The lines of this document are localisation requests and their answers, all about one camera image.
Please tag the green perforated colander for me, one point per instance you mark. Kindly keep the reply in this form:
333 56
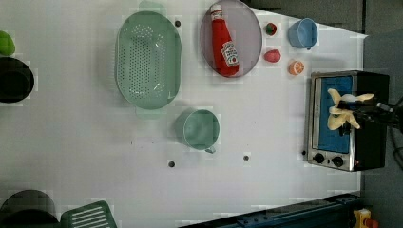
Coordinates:
148 57

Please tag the red green strawberry toy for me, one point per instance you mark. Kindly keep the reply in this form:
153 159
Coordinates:
271 29

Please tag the blue mug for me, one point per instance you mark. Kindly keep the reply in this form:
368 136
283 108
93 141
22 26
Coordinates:
303 34

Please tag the yellow red emergency button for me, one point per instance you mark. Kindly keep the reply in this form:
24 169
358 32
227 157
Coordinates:
364 219

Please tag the orange slice toy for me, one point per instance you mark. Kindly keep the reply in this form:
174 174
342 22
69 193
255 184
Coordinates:
296 67

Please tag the blue metal frame rail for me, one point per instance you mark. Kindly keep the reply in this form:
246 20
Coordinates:
332 212

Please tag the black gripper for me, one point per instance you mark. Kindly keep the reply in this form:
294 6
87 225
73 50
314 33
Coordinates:
390 115

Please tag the black round pot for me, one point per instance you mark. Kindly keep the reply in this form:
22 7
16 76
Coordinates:
16 80

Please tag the black silver toaster oven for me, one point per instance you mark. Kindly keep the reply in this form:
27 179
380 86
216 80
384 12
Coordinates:
361 150

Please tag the green mug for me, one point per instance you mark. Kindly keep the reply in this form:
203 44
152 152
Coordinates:
198 128

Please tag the pink red strawberry toy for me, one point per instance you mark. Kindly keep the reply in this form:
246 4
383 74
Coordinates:
272 56

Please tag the grey round plate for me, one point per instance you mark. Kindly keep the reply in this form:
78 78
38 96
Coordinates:
244 30

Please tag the green slatted rack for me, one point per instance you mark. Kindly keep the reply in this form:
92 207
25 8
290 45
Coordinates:
94 215

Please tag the red ketchup bottle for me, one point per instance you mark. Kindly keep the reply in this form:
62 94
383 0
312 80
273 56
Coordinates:
225 54

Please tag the green round object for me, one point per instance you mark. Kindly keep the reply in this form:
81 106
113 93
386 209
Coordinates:
7 46

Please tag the black round base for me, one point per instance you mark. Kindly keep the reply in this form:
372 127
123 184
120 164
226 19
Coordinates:
26 208

